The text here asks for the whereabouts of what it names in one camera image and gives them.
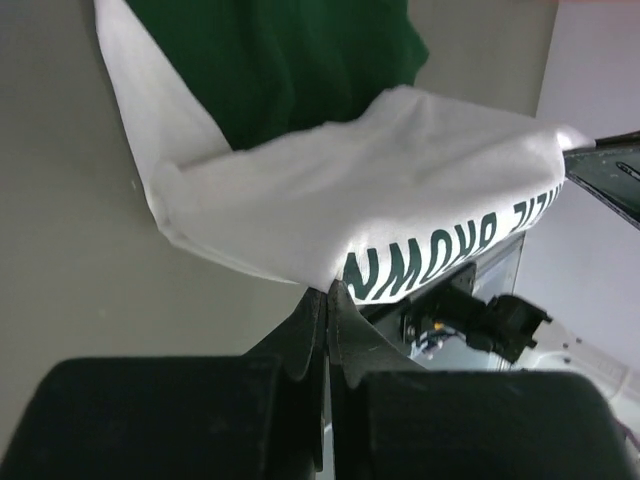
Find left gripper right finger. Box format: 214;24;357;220
327;282;638;479

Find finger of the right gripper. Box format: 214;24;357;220
564;131;640;229

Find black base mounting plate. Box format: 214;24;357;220
360;234;536;371

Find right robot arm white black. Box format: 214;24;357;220
481;129;639;449

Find white and green t shirt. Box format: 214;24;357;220
95;1;593;305

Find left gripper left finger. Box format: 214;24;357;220
1;289;327;479

